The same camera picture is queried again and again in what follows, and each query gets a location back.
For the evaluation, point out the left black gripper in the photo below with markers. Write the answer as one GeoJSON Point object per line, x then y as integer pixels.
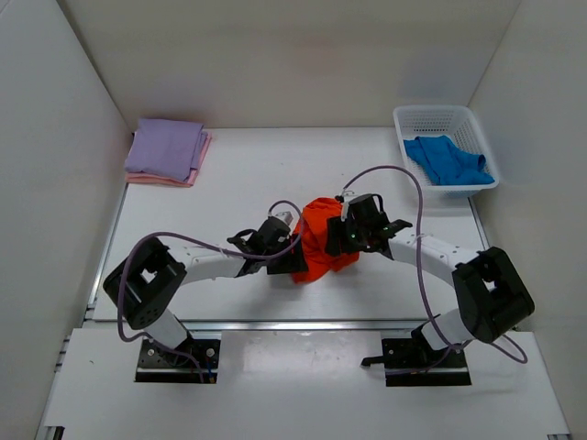
{"type": "Point", "coordinates": [294, 262]}

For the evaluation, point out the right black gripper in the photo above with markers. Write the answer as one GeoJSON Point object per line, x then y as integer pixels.
{"type": "Point", "coordinates": [335, 236]}

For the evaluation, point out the orange t-shirt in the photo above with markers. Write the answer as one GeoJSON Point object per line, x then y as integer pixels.
{"type": "Point", "coordinates": [314, 241]}

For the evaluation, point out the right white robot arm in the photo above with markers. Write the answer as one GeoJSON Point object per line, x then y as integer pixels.
{"type": "Point", "coordinates": [491, 296]}

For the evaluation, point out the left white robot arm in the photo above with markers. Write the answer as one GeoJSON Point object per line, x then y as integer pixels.
{"type": "Point", "coordinates": [144, 283]}

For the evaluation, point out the blue t-shirt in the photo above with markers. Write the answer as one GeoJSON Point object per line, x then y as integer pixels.
{"type": "Point", "coordinates": [445, 164]}

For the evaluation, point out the white plastic basket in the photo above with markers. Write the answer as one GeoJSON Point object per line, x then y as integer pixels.
{"type": "Point", "coordinates": [457, 123]}

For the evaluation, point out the folded purple t-shirt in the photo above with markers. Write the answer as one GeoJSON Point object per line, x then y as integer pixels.
{"type": "Point", "coordinates": [165, 148]}

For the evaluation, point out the folded pink t-shirt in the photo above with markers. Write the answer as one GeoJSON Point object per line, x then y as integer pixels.
{"type": "Point", "coordinates": [198, 160]}

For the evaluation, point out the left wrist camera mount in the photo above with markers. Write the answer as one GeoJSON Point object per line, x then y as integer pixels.
{"type": "Point", "coordinates": [284, 216]}

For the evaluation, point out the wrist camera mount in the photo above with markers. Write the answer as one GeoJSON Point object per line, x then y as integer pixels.
{"type": "Point", "coordinates": [284, 216]}
{"type": "Point", "coordinates": [346, 196]}

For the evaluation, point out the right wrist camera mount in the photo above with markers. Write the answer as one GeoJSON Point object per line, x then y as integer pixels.
{"type": "Point", "coordinates": [346, 196]}

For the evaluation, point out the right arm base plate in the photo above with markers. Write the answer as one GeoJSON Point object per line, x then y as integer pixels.
{"type": "Point", "coordinates": [408, 362]}

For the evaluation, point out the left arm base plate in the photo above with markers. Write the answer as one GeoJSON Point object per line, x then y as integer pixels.
{"type": "Point", "coordinates": [155, 365]}

